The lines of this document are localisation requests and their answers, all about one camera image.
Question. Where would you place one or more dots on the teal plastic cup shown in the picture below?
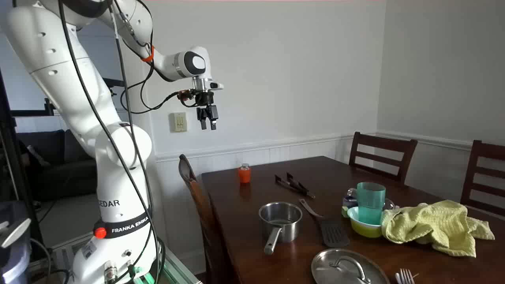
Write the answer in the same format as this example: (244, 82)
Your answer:
(372, 202)

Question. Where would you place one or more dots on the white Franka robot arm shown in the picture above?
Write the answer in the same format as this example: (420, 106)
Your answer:
(113, 174)

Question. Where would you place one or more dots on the orange bottle with grey cap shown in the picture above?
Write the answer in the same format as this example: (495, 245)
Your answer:
(244, 174)

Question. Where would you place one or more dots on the dark wooden slat-back chair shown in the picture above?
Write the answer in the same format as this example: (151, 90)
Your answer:
(487, 152)
(383, 142)

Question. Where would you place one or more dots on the silver pot lid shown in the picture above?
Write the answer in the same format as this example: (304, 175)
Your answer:
(342, 268)

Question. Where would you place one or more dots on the black kitchen tongs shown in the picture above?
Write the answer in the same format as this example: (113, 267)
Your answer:
(294, 185)

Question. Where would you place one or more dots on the beige wall outlet plate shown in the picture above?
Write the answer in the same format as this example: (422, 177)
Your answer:
(177, 122)

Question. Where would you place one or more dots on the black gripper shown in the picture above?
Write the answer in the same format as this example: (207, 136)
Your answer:
(206, 98)

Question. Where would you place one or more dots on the grey round appliance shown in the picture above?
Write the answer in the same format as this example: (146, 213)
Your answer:
(13, 262)

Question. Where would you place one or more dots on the dark wooden curved-back chair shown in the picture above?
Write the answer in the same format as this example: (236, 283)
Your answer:
(203, 210)

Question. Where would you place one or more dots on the green bowl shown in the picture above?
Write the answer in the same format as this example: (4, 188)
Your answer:
(364, 227)

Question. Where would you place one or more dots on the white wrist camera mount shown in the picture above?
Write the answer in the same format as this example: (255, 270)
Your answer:
(207, 84)

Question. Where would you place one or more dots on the dark couch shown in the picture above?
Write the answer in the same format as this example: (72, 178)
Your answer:
(53, 167)

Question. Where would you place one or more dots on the silver forks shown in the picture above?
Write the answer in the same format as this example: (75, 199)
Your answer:
(405, 276)

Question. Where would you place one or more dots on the yellow cloth towel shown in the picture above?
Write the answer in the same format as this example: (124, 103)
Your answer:
(443, 226)

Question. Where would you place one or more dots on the black metal stand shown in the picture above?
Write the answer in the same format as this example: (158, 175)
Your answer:
(26, 112)

